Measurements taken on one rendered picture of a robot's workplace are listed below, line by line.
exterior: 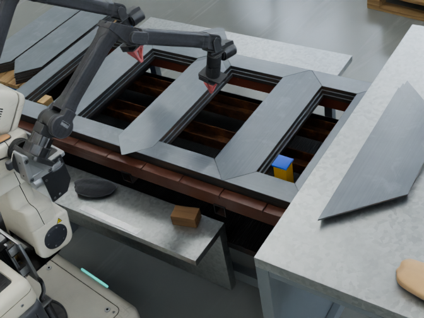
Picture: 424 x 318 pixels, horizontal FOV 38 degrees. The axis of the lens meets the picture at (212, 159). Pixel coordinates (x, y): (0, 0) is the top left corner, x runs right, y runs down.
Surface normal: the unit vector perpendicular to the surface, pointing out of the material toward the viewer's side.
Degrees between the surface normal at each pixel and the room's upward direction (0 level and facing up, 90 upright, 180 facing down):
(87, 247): 0
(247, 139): 0
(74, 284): 0
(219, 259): 90
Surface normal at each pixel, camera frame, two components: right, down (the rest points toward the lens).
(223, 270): -0.53, 0.62
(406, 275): -0.38, -0.68
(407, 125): -0.15, -0.73
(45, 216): 0.76, 0.34
